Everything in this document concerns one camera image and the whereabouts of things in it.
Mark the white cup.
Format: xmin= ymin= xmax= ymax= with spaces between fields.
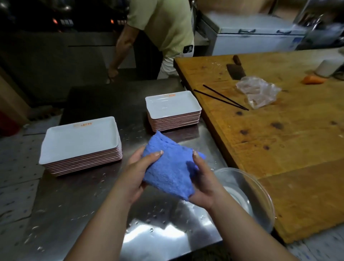
xmin=315 ymin=58 xmax=344 ymax=78

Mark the metal utensil rack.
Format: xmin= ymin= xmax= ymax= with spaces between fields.
xmin=294 ymin=0 xmax=344 ymax=50

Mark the person's right forearm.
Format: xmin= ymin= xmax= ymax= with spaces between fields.
xmin=209 ymin=193 xmax=299 ymax=261

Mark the person's left hand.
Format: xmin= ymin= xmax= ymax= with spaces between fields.
xmin=115 ymin=146 xmax=164 ymax=206

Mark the beige side counter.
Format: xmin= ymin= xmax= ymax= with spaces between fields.
xmin=193 ymin=31 xmax=210 ymax=46

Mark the loose light floor tile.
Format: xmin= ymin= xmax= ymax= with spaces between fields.
xmin=23 ymin=115 xmax=62 ymax=135

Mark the orange carrot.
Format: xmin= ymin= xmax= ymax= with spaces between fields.
xmin=303 ymin=75 xmax=327 ymax=85

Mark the white chest freezer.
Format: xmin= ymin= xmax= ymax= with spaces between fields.
xmin=197 ymin=12 xmax=307 ymax=56

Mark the wooden table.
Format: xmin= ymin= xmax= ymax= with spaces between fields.
xmin=173 ymin=48 xmax=344 ymax=244

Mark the crumpled clear plastic bag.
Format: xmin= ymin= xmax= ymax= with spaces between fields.
xmin=236 ymin=76 xmax=282 ymax=109

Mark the person's right hand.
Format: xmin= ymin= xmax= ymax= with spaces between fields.
xmin=188 ymin=150 xmax=229 ymax=212

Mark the person's left forearm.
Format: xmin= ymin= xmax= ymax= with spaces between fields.
xmin=64 ymin=191 xmax=132 ymax=261

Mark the grey brick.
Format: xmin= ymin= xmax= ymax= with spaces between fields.
xmin=28 ymin=105 xmax=62 ymax=120

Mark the steel cleaver with dark handle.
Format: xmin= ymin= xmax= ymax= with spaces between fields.
xmin=226 ymin=55 xmax=247 ymax=80

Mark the steel work table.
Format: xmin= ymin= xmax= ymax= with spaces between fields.
xmin=16 ymin=78 xmax=229 ymax=261

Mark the clear glass bowl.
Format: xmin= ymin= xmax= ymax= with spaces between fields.
xmin=214 ymin=167 xmax=276 ymax=234

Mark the stack of white plates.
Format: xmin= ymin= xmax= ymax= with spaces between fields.
xmin=145 ymin=90 xmax=202 ymax=132
xmin=39 ymin=116 xmax=123 ymax=177

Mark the stainless steel cabinet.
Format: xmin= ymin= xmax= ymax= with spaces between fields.
xmin=0 ymin=29 xmax=138 ymax=105

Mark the blue cloth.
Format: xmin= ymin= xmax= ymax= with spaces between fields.
xmin=142 ymin=131 xmax=206 ymax=201

